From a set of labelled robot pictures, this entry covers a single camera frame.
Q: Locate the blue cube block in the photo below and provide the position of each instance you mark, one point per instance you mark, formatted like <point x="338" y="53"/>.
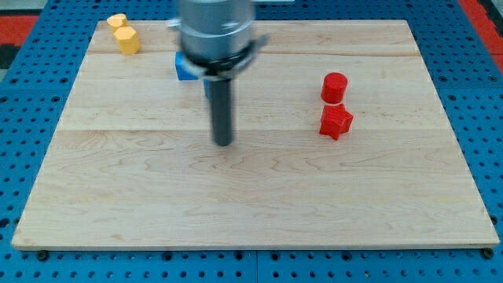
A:
<point x="182" y="73"/>

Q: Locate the wooden board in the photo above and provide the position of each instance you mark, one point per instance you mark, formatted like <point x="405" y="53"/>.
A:
<point x="132" y="167"/>

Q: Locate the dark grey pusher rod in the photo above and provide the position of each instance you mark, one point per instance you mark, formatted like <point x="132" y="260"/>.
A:
<point x="219" y="94"/>

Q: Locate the red cylinder block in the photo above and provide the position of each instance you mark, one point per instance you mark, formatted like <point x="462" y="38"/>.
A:
<point x="334" y="87"/>

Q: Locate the yellow hexagon block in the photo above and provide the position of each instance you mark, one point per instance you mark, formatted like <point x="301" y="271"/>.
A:
<point x="128" y="40"/>

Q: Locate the blue block behind rod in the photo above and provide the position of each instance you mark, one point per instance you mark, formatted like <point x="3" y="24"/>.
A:
<point x="206" y="91"/>

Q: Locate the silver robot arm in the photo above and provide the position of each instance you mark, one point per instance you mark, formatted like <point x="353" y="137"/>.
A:
<point x="218" y="41"/>

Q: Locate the yellow block rear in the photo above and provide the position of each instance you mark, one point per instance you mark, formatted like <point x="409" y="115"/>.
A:
<point x="117" y="21"/>

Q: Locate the red star block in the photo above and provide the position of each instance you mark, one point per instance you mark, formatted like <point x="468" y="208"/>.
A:
<point x="335" y="121"/>

